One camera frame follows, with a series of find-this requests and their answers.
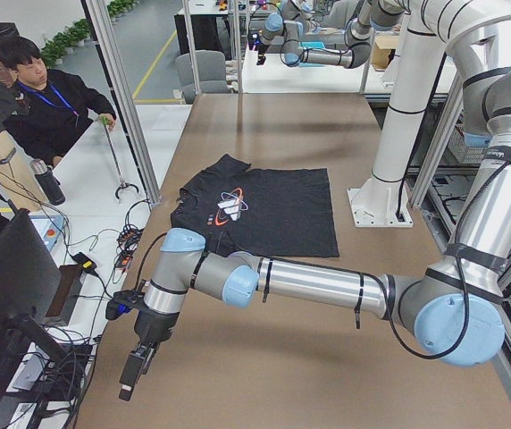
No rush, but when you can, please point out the black graphic t-shirt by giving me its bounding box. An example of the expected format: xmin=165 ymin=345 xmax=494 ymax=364
xmin=171 ymin=155 xmax=339 ymax=257

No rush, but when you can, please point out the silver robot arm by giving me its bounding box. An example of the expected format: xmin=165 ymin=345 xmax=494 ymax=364
xmin=106 ymin=1 xmax=511 ymax=400
xmin=256 ymin=1 xmax=405 ymax=69

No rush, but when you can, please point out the grey office chair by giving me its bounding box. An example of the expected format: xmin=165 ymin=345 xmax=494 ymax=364
xmin=175 ymin=50 xmax=230 ymax=105

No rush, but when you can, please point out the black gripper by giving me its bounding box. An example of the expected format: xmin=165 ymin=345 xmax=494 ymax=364
xmin=255 ymin=41 xmax=268 ymax=57
xmin=119 ymin=310 xmax=180 ymax=401

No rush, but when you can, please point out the black computer monitor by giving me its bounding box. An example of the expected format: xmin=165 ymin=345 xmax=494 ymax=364
xmin=0 ymin=209 xmax=67 ymax=400

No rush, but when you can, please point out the orange black usb hub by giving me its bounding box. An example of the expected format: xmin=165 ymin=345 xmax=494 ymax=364
xmin=114 ymin=224 xmax=143 ymax=271

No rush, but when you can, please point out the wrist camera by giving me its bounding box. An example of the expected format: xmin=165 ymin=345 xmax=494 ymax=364
xmin=105 ymin=290 xmax=144 ymax=321
xmin=247 ymin=32 xmax=261 ymax=51

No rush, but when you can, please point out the seated man in black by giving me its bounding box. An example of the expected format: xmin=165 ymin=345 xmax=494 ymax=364
xmin=0 ymin=35 xmax=116 ymax=167

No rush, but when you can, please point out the black power adapter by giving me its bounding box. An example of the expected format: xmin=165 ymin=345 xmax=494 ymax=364
xmin=71 ymin=252 xmax=96 ymax=275

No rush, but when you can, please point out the aluminium frame post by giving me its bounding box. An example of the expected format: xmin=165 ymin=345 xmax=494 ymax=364
xmin=80 ymin=0 xmax=161 ymax=208

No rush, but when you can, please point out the reacher grabber tool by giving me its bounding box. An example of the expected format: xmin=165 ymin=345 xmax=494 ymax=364
xmin=98 ymin=114 xmax=141 ymax=203

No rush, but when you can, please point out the dark water bottle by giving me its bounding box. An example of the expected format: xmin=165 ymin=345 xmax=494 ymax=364
xmin=29 ymin=158 xmax=65 ymax=206

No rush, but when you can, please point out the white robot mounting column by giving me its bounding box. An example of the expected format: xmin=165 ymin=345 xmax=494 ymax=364
xmin=347 ymin=0 xmax=511 ymax=229

